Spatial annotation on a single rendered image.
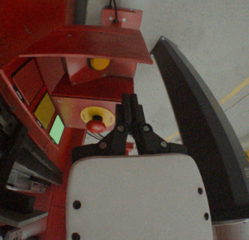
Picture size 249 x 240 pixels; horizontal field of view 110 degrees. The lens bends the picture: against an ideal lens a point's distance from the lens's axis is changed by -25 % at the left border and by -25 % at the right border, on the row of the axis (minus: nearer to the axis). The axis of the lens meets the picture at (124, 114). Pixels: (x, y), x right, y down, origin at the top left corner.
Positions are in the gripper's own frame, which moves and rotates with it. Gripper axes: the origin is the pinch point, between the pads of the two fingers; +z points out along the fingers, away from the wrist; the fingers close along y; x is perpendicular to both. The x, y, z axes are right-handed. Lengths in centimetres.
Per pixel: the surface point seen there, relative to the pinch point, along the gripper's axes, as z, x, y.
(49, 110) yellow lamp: 4.9, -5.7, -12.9
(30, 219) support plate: -13.5, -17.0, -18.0
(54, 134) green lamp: 2.7, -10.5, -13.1
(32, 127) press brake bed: 12.9, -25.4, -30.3
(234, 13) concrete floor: 77, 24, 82
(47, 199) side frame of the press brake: -12, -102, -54
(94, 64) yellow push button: 11.3, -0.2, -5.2
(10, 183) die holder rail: -6, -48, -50
